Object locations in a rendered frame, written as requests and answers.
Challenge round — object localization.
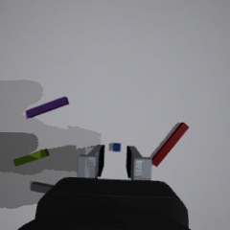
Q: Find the dark red rod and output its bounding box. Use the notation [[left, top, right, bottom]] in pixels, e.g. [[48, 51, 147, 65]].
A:
[[151, 123, 189, 167]]

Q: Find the purple rod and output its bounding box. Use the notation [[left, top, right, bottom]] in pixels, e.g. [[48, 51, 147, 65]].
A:
[[26, 97, 69, 118]]

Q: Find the small blue cube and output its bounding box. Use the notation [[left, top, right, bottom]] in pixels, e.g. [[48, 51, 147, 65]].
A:
[[113, 143, 121, 151]]

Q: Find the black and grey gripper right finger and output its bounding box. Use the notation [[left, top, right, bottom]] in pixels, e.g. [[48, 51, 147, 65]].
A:
[[126, 146, 152, 180]]

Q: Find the olive green rod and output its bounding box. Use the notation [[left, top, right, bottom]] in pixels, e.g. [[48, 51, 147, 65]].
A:
[[13, 149, 50, 167]]

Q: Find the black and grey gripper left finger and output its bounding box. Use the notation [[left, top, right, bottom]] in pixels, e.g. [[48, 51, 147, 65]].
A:
[[77, 145, 104, 178]]

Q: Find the grey rectangular block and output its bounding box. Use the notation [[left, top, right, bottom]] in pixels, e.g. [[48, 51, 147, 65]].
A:
[[31, 182, 54, 194]]

